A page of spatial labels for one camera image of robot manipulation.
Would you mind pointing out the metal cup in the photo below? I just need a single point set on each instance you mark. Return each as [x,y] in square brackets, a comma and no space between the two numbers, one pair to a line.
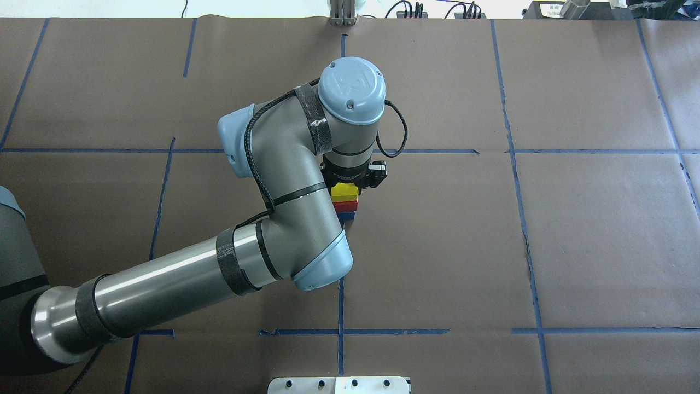
[574,9]

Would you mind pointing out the yellow wooden block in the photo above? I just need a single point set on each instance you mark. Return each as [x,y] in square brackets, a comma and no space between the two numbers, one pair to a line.
[344,192]

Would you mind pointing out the white mount base plate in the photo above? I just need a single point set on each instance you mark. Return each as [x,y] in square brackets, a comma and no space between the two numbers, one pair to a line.
[340,384]

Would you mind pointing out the black power strip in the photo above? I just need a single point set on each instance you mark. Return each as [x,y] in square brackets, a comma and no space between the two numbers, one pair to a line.
[470,10]
[409,10]

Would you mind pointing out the red wooden block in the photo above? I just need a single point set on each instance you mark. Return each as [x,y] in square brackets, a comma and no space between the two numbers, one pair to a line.
[345,206]

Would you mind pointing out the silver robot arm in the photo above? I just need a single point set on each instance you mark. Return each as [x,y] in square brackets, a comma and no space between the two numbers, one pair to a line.
[295,147]

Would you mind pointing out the blue wooden block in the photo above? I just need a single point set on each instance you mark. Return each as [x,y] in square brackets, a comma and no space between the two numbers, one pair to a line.
[346,216]

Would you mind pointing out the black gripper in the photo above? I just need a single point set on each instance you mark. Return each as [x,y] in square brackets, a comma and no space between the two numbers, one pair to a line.
[346,175]

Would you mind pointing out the aluminium frame post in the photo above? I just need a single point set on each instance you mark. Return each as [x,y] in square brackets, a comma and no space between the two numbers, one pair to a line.
[342,12]

